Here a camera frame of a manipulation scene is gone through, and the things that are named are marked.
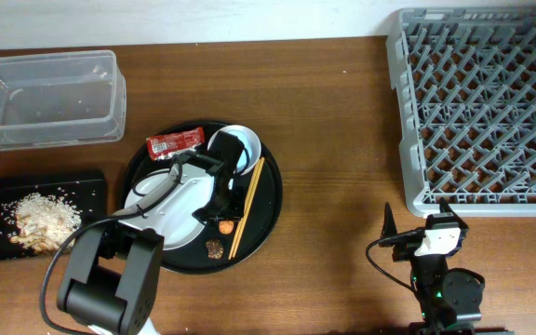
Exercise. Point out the pile of rice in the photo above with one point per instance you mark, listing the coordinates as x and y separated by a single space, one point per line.
37 219

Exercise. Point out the red snack wrapper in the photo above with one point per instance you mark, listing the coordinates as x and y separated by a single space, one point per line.
164 147

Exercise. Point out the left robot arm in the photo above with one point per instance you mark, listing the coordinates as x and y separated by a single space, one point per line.
112 275

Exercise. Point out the grey dishwasher rack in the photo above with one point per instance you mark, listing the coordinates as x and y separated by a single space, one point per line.
465 80

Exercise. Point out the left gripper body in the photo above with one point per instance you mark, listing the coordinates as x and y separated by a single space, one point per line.
225 207

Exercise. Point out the clear plastic bin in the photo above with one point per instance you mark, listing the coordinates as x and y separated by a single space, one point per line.
61 99

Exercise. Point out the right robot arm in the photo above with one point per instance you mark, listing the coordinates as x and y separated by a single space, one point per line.
449 298

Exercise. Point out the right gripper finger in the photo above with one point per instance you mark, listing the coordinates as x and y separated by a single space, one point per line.
389 227
444 207

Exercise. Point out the white bowl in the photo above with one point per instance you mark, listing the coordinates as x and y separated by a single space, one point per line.
252 148

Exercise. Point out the orange carrot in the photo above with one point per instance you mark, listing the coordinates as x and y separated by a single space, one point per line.
226 227

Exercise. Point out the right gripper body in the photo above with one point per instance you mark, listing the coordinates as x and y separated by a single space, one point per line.
407 251

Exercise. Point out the round black tray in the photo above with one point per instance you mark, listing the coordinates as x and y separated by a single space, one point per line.
192 259

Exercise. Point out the white plate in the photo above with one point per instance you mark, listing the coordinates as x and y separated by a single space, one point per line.
165 202

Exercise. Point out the brown food scrap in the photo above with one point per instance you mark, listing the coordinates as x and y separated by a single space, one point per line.
215 249

